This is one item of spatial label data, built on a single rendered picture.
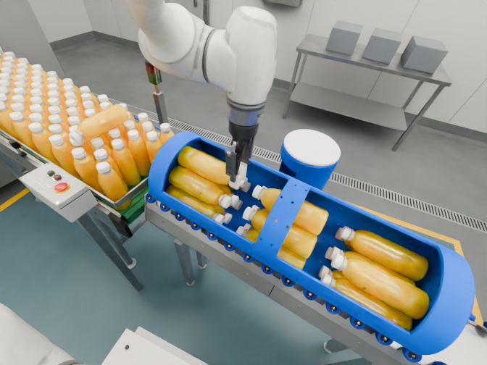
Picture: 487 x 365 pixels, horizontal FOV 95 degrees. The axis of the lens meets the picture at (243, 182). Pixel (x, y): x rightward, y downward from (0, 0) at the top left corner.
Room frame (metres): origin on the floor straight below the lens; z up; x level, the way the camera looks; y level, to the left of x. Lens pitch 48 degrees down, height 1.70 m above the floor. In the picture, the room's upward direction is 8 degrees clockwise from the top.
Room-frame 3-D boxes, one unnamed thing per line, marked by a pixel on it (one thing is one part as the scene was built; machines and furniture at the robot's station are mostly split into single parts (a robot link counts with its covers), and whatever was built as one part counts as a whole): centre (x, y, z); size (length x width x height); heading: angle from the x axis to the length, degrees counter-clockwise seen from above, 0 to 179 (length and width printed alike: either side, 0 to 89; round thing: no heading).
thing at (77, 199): (0.43, 0.62, 1.05); 0.20 x 0.10 x 0.10; 65
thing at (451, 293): (0.41, -0.14, 1.09); 0.88 x 0.28 x 0.28; 65
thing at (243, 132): (0.48, 0.02, 1.35); 0.08 x 0.07 x 0.09; 155
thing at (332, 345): (0.24, -0.67, 0.31); 0.06 x 0.06 x 0.63; 65
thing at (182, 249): (0.52, 0.28, 0.31); 0.06 x 0.06 x 0.63; 65
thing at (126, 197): (0.65, 0.39, 0.96); 0.40 x 0.01 x 0.03; 155
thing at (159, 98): (1.10, 0.51, 0.55); 0.04 x 0.04 x 1.10; 65
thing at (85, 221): (0.43, 0.62, 0.50); 0.04 x 0.04 x 1.00; 65
